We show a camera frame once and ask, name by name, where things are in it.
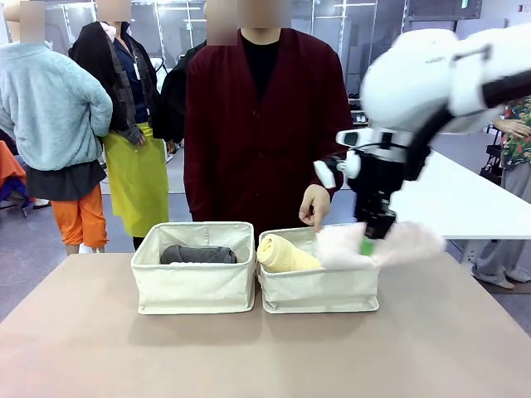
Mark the pale pink towel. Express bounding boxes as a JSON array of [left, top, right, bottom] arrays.
[[317, 221, 447, 270]]

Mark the white table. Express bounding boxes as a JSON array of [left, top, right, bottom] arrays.
[[389, 148, 531, 240]]

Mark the black braided cable sleeve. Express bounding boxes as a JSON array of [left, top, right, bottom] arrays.
[[404, 68, 531, 182]]

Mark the person in maroon cardigan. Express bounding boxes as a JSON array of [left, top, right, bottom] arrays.
[[183, 0, 353, 233]]

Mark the cream fabric basket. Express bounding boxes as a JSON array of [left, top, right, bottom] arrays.
[[130, 221, 256, 315], [256, 224, 382, 314]]

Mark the mannequin with yellow skirt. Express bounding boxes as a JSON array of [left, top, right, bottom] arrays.
[[68, 0, 171, 250]]

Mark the orange fabric garment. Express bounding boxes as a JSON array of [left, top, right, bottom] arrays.
[[0, 140, 29, 204]]

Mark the grey towel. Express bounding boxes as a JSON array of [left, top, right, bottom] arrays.
[[160, 244, 238, 265]]

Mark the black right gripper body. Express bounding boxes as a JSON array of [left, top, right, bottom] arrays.
[[347, 155, 406, 220]]

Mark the black utility cart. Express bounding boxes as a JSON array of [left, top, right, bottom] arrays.
[[480, 143, 505, 184]]

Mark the person's left hand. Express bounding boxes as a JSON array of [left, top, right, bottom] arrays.
[[299, 184, 332, 233]]

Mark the figure in black clothing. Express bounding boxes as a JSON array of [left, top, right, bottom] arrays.
[[159, 0, 240, 145]]

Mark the yellow towel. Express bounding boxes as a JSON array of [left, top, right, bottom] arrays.
[[256, 233, 324, 274]]

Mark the mannequin in blue fleece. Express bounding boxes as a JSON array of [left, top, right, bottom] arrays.
[[0, 0, 114, 255]]

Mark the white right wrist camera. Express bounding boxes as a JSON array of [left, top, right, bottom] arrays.
[[314, 148, 363, 191]]

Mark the wooden shoe rack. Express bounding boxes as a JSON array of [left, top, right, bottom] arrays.
[[348, 93, 369, 126]]

